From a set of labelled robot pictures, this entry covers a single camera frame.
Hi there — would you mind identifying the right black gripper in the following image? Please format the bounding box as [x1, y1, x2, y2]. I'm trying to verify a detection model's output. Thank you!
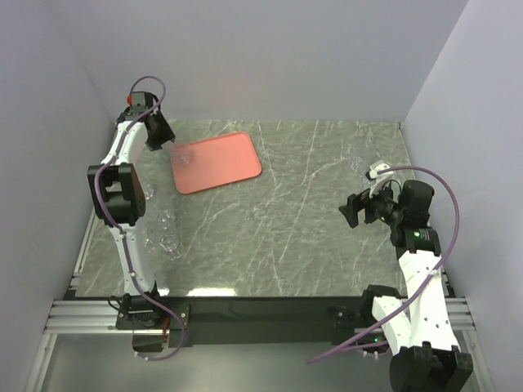
[338, 179, 405, 228]

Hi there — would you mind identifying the clear tall glass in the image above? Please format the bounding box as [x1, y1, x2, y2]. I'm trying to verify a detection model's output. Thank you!
[355, 171, 371, 194]
[350, 155, 365, 172]

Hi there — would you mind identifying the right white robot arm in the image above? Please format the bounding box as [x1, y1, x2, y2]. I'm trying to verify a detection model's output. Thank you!
[339, 180, 473, 391]

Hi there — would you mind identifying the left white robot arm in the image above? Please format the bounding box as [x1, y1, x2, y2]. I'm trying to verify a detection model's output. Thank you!
[87, 91, 175, 329]

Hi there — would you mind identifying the salmon pink plastic tray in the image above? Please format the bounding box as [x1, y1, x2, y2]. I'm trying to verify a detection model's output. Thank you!
[171, 131, 262, 194]

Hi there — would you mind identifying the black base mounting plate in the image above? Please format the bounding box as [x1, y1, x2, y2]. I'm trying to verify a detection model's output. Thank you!
[115, 294, 376, 348]

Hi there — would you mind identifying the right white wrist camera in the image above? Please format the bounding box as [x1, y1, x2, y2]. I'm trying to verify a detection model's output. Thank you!
[365, 160, 393, 198]

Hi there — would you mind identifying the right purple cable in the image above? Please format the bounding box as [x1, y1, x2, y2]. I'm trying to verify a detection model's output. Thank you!
[305, 165, 461, 364]

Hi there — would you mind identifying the aluminium frame rail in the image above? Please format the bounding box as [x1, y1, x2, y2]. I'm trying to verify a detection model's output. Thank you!
[42, 297, 123, 334]

